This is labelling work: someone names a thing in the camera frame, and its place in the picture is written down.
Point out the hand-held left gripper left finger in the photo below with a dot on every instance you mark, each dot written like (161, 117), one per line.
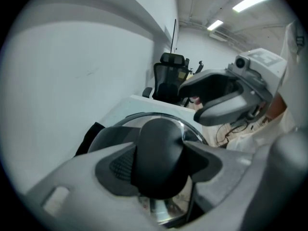
(84, 189)

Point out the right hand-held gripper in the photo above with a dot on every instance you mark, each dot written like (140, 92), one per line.
(262, 73)

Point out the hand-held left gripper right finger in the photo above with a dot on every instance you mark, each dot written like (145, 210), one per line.
(221, 182)

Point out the metal pot lid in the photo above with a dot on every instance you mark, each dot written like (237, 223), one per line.
(161, 153)

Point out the person's right forearm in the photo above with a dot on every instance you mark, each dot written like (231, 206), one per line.
(276, 107)

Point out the small black office chair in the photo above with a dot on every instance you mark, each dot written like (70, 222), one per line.
(200, 66)
(187, 62)

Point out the light wooden table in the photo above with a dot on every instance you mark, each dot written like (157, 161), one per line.
(184, 75)

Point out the large black office chair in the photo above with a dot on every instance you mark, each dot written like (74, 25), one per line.
(166, 76)

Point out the white air conditioner unit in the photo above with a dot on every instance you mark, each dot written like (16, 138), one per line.
(217, 36)

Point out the whiteboard on black stand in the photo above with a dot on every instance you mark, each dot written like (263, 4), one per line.
(175, 36)

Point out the person's white shirt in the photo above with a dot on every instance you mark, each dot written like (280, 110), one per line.
(288, 80)

